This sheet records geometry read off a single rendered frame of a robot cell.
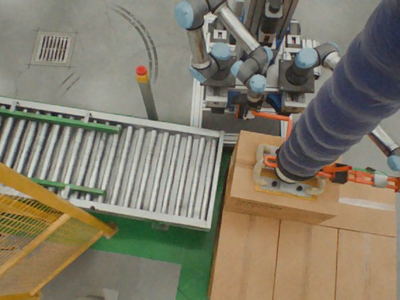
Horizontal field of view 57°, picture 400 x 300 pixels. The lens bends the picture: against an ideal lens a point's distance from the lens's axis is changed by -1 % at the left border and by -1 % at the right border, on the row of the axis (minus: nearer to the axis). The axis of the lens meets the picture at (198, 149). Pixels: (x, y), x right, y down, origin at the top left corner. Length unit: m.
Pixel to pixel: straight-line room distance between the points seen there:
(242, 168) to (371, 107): 1.10
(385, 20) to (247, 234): 1.88
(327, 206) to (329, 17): 2.45
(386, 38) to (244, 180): 1.32
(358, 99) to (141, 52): 2.81
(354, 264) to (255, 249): 0.66
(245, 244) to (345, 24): 2.55
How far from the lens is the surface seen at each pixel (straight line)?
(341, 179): 2.08
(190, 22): 1.85
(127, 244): 3.14
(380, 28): 0.99
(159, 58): 3.67
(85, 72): 3.71
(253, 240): 2.59
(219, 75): 2.31
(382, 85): 1.07
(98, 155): 2.74
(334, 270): 2.71
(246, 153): 2.14
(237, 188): 2.08
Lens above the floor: 3.09
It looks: 72 degrees down
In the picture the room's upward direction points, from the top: 3 degrees clockwise
